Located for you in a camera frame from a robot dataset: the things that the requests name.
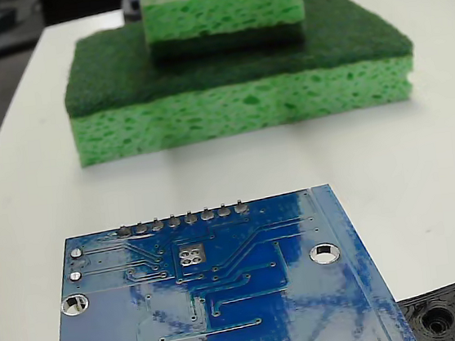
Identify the blue printed circuit board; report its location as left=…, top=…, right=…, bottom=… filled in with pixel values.
left=38, top=175, right=421, bottom=341

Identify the large green scouring sponge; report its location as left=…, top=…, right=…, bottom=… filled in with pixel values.
left=55, top=0, right=424, bottom=169

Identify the small green scouring sponge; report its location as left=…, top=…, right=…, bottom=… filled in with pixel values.
left=138, top=0, right=310, bottom=64

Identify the small grey blurred object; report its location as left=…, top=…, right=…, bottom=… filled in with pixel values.
left=120, top=0, right=145, bottom=25

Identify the black cabinet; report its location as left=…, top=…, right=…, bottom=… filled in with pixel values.
left=39, top=0, right=141, bottom=29

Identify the black plastic mount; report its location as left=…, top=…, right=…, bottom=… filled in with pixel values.
left=33, top=276, right=455, bottom=341

